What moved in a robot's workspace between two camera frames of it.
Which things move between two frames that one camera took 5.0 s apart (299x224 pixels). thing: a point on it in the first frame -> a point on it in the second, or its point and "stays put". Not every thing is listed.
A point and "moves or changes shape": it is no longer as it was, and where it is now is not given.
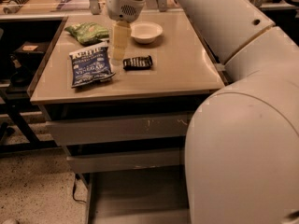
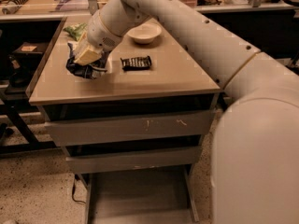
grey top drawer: (72, 132) stays put
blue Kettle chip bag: (91, 65) moves or changes shape
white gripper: (121, 7) -> (100, 35)
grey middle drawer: (104, 161) stays put
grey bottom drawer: (148, 195) stays put
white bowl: (146, 32) stays put
